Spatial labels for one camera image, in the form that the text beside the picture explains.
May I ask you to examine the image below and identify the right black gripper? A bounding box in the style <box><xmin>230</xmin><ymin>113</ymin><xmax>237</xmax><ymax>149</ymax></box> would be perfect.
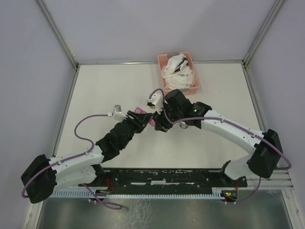
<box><xmin>151</xmin><ymin>102</ymin><xmax>183</xmax><ymax>133</ymax></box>

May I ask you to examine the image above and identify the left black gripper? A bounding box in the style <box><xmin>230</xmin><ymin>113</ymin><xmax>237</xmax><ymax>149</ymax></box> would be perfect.
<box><xmin>120</xmin><ymin>110</ymin><xmax>152</xmax><ymax>149</ymax></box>

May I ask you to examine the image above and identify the pink pill organizer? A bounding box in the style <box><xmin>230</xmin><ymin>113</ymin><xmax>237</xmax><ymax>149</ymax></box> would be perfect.
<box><xmin>134</xmin><ymin>107</ymin><xmax>155</xmax><ymax>127</ymax></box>

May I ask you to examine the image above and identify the white vitamin bottle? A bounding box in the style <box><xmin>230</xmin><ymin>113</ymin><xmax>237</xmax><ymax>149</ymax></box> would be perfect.
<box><xmin>179</xmin><ymin>122</ymin><xmax>189</xmax><ymax>129</ymax></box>

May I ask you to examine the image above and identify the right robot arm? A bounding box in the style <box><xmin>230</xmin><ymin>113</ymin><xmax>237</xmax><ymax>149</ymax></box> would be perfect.
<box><xmin>147</xmin><ymin>89</ymin><xmax>283</xmax><ymax>187</ymax></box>

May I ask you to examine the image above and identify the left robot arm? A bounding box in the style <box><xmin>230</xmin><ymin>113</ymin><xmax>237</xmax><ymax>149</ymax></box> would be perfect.
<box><xmin>21</xmin><ymin>111</ymin><xmax>152</xmax><ymax>204</ymax></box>

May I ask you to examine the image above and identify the white cloth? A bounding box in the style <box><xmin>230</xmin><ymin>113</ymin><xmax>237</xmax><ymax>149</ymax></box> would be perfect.
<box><xmin>162</xmin><ymin>53</ymin><xmax>195</xmax><ymax>90</ymax></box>

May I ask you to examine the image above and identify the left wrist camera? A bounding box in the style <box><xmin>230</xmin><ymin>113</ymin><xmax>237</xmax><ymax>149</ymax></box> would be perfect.
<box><xmin>107</xmin><ymin>105</ymin><xmax>127</xmax><ymax>122</ymax></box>

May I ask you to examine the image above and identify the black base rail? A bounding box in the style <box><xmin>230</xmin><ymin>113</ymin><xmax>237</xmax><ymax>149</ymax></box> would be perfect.
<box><xmin>89</xmin><ymin>168</ymin><xmax>247</xmax><ymax>195</ymax></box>

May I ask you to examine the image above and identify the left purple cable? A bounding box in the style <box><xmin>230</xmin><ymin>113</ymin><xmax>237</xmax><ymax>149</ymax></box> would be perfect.
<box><xmin>21</xmin><ymin>114</ymin><xmax>123</xmax><ymax>210</ymax></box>

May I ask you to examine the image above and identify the purple cable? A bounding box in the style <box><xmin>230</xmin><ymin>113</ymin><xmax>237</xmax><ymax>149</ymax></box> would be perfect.
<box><xmin>21</xmin><ymin>114</ymin><xmax>123</xmax><ymax>210</ymax></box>
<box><xmin>148</xmin><ymin>88</ymin><xmax>293</xmax><ymax>205</ymax></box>

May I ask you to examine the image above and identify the white cable duct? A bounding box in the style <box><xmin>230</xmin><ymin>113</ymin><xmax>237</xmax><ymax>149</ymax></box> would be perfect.
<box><xmin>51</xmin><ymin>188</ymin><xmax>227</xmax><ymax>198</ymax></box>

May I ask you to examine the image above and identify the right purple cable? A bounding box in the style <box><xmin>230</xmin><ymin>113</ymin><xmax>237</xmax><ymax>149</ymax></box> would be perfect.
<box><xmin>148</xmin><ymin>88</ymin><xmax>293</xmax><ymax>205</ymax></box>

